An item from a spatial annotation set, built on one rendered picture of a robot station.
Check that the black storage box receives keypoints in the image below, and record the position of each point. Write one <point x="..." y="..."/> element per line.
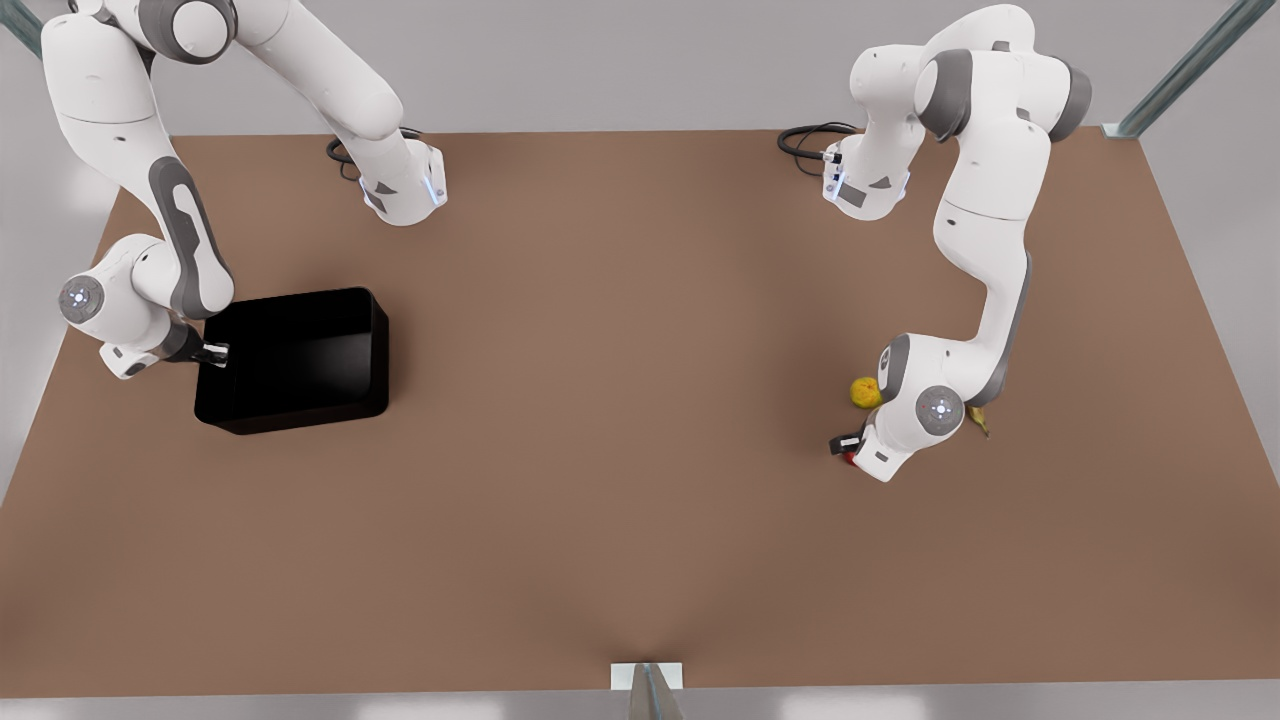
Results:
<point x="295" y="360"/>

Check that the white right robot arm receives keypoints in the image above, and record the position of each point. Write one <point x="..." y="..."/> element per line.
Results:
<point x="100" y="90"/>

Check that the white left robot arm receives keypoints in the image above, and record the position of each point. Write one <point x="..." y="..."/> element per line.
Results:
<point x="985" y="200"/>

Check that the yellow round fruit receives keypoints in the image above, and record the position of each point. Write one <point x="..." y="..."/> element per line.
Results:
<point x="865" y="392"/>

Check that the yellow banana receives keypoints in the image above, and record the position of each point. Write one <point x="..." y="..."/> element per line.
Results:
<point x="978" y="417"/>

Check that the silver frame post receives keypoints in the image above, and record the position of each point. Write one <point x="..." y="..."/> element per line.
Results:
<point x="650" y="690"/>
<point x="22" y="22"/>
<point x="1180" y="75"/>

